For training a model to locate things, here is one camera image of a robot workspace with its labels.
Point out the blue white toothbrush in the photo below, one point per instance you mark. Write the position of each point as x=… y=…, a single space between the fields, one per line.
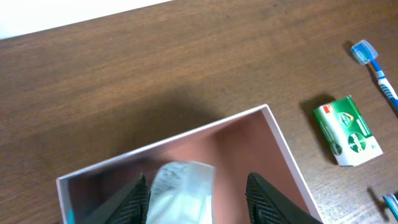
x=366 y=54

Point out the teal mouthwash bottle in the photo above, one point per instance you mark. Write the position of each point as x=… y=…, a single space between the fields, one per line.
x=71 y=219

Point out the green soap box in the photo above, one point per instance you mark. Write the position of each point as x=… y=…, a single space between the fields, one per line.
x=347 y=133

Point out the white square cardboard box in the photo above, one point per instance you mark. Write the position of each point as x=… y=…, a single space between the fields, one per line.
x=250 y=141

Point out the blue disposable razor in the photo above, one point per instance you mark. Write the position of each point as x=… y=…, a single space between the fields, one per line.
x=392 y=203

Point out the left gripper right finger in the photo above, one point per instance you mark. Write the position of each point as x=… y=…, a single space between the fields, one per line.
x=267 y=205

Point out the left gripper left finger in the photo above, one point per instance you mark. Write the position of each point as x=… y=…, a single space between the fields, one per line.
x=128 y=205

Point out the clear spray bottle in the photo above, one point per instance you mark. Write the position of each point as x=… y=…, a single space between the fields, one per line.
x=181 y=193

